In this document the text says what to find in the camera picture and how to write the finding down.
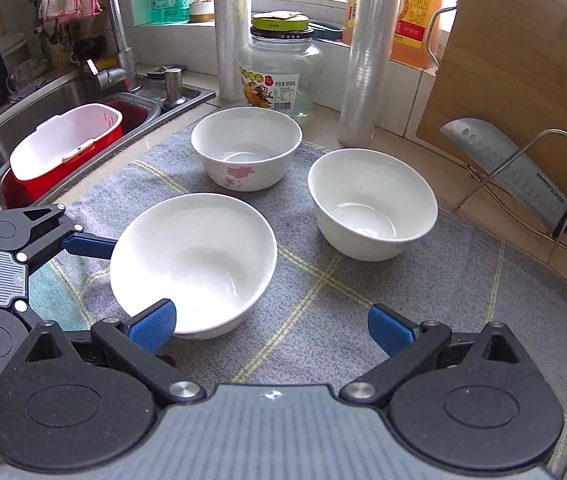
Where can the clear plastic wrap roll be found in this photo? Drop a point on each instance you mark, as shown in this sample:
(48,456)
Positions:
(233,30)
(368,60)

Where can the steel kitchen faucet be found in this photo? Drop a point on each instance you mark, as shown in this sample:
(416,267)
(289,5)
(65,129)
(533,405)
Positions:
(113,25)

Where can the white pink floral bowl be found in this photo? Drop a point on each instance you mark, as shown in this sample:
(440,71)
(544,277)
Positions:
(368,205)
(248,145)
(193,260)

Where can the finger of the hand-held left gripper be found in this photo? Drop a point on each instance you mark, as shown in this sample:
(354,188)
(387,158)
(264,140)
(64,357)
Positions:
(30,315)
(88,247)

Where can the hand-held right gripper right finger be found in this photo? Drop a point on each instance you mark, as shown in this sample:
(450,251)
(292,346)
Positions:
(388,330)

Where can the stainless steel sink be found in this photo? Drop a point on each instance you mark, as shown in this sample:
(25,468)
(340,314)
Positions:
(58,95)

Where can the steel soap dispenser pump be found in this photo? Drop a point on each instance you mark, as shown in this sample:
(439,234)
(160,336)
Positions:
(174,85)

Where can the red wash basin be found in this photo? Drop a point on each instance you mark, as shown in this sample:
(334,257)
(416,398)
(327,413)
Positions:
(133,115)

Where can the bamboo cutting board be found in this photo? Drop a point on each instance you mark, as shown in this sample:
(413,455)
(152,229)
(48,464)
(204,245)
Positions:
(523,60)

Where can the small orange bottle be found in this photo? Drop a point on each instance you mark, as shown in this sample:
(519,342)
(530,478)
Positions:
(351,5)

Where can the orange cooking wine bottle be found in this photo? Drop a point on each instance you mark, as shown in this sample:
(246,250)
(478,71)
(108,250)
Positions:
(421,15)

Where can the small potted succulent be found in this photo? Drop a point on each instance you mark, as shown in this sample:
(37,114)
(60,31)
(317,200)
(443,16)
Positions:
(201,2)

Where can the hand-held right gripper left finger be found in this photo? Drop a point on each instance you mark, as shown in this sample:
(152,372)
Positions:
(151,327)

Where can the glass jar green lid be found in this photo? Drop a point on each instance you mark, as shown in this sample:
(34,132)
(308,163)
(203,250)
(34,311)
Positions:
(283,70)

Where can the red and white basin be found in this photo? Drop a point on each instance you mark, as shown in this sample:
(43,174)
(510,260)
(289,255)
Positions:
(58,145)

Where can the grey teal checked cloth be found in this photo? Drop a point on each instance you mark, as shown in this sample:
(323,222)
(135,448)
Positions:
(313,320)

